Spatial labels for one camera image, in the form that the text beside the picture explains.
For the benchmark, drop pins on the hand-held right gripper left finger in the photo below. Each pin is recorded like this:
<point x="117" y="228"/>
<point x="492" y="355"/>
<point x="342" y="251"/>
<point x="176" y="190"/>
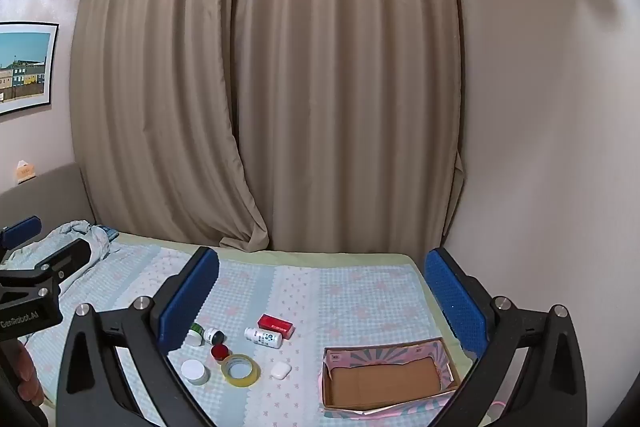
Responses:
<point x="190" y="297"/>

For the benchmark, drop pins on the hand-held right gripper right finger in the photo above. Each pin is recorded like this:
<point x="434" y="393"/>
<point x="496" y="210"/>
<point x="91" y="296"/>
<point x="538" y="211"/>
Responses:
<point x="455" y="297"/>

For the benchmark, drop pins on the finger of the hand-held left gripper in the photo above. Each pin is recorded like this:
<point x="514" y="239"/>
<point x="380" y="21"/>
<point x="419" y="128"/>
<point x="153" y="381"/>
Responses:
<point x="65" y="257"/>
<point x="22" y="228"/>

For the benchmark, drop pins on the green label white bottle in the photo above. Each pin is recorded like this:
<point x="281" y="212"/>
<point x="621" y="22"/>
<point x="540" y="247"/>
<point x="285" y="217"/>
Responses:
<point x="196" y="336"/>

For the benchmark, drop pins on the small black lid jar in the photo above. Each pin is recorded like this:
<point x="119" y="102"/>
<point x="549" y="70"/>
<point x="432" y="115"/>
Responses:
<point x="215" y="336"/>

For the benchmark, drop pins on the red round lid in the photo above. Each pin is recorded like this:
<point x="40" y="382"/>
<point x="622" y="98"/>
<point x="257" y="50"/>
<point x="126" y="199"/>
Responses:
<point x="220" y="352"/>

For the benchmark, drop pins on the white pill bottle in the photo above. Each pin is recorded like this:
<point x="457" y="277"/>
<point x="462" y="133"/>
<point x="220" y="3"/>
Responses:
<point x="262" y="337"/>

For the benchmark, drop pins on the small red box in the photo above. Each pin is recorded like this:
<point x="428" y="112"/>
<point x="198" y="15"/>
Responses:
<point x="275" y="323"/>

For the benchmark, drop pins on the yellow tape roll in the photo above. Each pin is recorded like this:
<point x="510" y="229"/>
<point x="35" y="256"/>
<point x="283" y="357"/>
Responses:
<point x="240" y="383"/>

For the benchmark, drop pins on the pink lined cardboard box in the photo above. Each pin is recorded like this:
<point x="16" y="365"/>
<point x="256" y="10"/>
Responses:
<point x="380" y="382"/>

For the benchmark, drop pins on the white earbuds case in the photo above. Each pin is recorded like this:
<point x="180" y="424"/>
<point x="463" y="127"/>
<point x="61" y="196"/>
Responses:
<point x="281" y="369"/>

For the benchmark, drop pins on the person's left hand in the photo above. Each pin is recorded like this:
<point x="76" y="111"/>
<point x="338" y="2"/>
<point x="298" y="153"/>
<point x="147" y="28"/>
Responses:
<point x="25" y="372"/>

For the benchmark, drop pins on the crumpled light blue cloth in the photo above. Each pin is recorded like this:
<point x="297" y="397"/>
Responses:
<point x="75" y="232"/>

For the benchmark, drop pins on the grey padded headboard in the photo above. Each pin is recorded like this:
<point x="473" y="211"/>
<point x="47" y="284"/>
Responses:
<point x="50" y="197"/>

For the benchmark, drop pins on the orange tissue box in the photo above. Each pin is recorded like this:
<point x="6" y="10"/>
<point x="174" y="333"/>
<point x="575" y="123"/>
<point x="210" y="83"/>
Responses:
<point x="24" y="173"/>

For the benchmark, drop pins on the pale green mattress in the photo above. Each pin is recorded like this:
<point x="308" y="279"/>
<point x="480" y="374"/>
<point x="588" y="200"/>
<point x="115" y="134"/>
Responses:
<point x="300" y="257"/>

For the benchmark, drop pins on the checked light blue blanket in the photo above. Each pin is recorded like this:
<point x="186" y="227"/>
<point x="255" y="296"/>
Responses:
<point x="325" y="297"/>

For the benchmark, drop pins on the beige curtain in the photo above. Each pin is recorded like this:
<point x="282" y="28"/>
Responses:
<point x="150" y="107"/>
<point x="350" y="107"/>

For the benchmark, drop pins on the framed wall poster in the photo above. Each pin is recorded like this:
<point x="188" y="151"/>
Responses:
<point x="25" y="67"/>

